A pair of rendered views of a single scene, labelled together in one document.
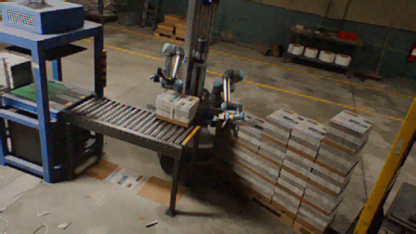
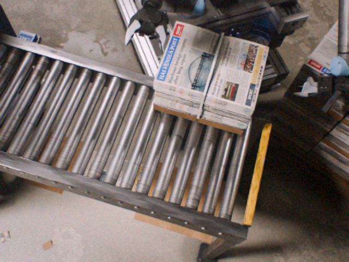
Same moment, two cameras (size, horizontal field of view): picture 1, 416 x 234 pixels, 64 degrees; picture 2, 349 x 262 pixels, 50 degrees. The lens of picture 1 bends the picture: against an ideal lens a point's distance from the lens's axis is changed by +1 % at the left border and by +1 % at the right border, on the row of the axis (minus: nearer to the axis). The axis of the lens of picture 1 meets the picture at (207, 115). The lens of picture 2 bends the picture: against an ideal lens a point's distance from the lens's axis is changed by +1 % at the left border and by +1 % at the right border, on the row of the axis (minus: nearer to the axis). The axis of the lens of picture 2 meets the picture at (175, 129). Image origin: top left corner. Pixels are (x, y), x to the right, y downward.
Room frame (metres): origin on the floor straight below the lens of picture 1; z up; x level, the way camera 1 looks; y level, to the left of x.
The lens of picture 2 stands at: (2.38, 0.53, 2.17)
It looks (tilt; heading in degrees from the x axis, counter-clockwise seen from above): 65 degrees down; 353
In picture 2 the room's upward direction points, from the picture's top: 9 degrees clockwise
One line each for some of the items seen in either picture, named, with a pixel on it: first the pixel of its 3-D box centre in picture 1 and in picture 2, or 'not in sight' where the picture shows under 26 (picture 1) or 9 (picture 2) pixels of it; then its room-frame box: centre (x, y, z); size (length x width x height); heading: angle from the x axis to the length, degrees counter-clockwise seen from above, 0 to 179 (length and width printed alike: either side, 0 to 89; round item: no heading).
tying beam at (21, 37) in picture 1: (46, 30); not in sight; (3.30, 1.74, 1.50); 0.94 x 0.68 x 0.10; 164
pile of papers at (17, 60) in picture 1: (8, 70); not in sight; (3.45, 2.30, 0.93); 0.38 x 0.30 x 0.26; 74
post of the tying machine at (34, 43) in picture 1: (44, 117); not in sight; (2.80, 1.57, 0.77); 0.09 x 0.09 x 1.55; 74
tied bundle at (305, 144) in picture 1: (310, 139); not in sight; (2.89, -1.03, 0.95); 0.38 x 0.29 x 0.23; 145
